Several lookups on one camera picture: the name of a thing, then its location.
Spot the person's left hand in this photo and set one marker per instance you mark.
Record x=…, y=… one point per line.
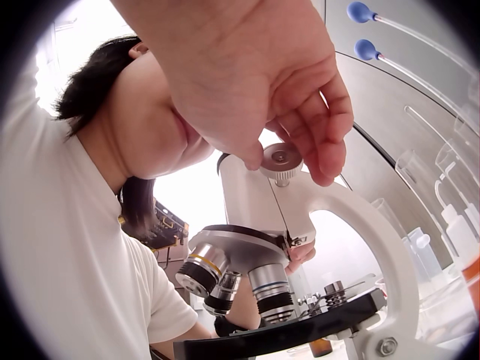
x=302, y=258

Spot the white plastic wash bottle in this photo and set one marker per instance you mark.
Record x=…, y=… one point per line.
x=450, y=225

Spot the blue bulb glass pipette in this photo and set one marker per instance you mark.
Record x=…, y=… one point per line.
x=360, y=11
x=365, y=48

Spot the black wrist band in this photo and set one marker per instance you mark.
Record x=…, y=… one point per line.
x=227, y=326

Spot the glass test tube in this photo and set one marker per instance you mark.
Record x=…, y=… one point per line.
x=408, y=167

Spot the person's right thumb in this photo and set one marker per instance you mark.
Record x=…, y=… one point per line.
x=248, y=152

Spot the brown glass bottle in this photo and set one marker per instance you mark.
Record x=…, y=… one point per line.
x=321, y=349

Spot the person's right hand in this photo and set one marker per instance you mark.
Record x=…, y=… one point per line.
x=232, y=67

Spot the yellow and black circuit device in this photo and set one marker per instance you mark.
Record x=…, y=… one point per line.
x=167, y=228

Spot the person's right fingers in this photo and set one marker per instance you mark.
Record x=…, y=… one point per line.
x=318, y=146

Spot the glass beaker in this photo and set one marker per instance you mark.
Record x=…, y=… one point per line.
x=452, y=157

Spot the clear glass dish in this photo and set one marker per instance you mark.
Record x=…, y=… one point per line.
x=444, y=303

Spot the orange container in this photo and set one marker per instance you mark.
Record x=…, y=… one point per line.
x=472, y=279

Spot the white microscope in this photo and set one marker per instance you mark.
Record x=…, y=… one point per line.
x=375, y=213

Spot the person's left fingers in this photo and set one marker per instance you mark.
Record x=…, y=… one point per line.
x=303, y=258

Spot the person's body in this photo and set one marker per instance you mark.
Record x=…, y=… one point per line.
x=75, y=243

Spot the translucent plastic bottle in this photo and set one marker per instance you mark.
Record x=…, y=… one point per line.
x=422, y=251

